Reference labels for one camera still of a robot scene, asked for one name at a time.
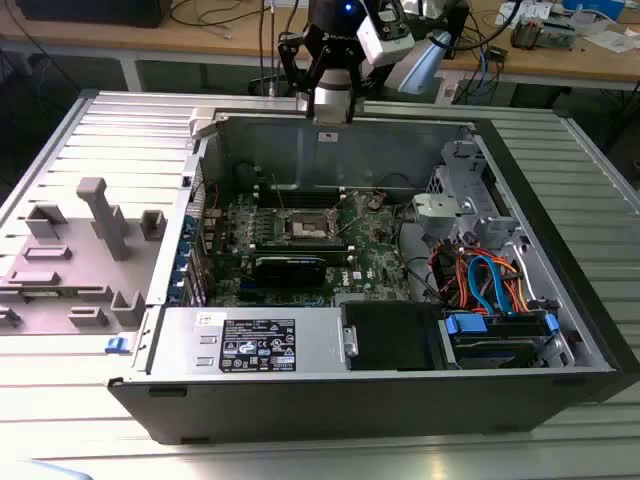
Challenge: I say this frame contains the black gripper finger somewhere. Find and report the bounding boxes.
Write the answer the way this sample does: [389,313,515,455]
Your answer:
[343,44,370,125]
[277,22,326,120]

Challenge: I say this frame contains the CPU socket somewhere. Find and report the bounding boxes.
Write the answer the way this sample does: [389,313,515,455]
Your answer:
[282,205,334,244]

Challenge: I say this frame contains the pale blue teach pendant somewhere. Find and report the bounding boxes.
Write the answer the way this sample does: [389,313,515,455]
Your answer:
[398,28,455,96]

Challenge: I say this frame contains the tall black box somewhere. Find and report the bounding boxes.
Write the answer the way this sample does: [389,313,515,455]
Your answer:
[439,0,471,52]

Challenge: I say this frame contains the silver metal drive cage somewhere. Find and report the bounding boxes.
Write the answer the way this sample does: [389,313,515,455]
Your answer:
[410,138,521,251]

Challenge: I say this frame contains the green motherboard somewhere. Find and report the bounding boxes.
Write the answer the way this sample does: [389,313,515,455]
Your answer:
[202,185,419,309]

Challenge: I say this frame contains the brown electronic component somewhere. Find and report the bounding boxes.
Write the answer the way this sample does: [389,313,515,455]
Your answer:
[509,13,544,51]

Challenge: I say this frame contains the black graphics card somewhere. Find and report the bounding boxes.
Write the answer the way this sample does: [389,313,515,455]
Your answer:
[238,253,330,301]

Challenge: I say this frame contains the wooden desk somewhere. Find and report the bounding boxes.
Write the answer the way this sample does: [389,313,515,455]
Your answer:
[0,0,640,94]

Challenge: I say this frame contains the white printed card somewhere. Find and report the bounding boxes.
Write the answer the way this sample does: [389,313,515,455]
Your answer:
[499,1,551,26]

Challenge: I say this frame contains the wide black equipment box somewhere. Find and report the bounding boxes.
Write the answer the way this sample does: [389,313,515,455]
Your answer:
[14,0,174,30]

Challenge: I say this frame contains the silver power supply unit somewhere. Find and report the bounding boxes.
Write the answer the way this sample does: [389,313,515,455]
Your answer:
[144,305,347,377]

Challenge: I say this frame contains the white papers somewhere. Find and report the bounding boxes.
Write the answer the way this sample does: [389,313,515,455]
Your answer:
[583,28,640,54]

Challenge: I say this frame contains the hard disk blue carrier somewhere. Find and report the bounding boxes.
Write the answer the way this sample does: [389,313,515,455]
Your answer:
[439,309,561,371]

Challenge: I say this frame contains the grey parts rack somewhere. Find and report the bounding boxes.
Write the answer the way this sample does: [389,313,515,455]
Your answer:
[0,176,169,337]

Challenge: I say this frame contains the black grey PC case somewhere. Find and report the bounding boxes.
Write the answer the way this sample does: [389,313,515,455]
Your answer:
[107,101,640,446]

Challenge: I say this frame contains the green RAM stick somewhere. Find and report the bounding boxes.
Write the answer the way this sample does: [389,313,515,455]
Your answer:
[22,287,109,301]

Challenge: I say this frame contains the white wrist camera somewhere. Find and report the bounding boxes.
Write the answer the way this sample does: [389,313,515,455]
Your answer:
[356,9,416,69]

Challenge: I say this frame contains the metal locking lever wire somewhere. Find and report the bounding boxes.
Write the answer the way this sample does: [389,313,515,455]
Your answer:
[335,191,364,237]
[273,173,288,214]

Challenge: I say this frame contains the red orange wire bundle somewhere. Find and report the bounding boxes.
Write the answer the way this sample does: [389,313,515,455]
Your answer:
[428,239,477,307]

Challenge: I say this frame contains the blue flat wire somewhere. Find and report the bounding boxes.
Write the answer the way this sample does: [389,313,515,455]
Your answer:
[467,253,519,317]

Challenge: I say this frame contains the orange flat wire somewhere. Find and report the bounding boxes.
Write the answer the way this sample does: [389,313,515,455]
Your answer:
[499,257,532,315]

